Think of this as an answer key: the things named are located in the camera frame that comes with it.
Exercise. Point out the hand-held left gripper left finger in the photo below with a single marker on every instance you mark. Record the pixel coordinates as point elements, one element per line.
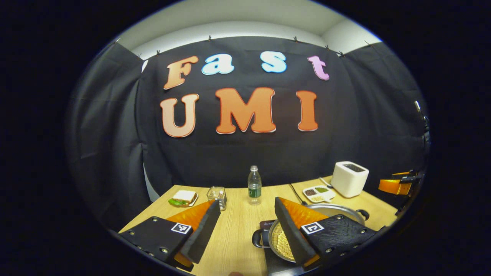
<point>205,237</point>

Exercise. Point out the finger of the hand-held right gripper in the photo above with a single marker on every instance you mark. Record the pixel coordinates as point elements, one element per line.
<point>395,186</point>

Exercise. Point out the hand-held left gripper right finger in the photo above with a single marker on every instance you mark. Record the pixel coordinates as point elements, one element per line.
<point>291,234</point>

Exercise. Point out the pile of yellow soybeans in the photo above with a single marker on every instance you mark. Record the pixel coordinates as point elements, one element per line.
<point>282,241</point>

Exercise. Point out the black induction cooktop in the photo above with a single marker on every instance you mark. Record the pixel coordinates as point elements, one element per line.
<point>274,264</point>

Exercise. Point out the stainless steel pot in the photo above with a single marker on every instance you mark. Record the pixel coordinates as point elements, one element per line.
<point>330,209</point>

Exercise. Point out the small white plate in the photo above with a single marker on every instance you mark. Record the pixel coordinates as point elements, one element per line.
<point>194,202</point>

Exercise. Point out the sandwich with lettuce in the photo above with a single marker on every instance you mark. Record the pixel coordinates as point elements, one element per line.
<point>183,197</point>

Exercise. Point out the white toaster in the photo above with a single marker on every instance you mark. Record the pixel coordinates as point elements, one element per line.
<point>349,180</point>

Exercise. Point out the white divided dish with beans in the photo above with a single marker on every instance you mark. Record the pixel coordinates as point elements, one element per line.
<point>318,193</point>

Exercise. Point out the clear plastic water bottle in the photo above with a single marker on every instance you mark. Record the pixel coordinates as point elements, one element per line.
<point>254,188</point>

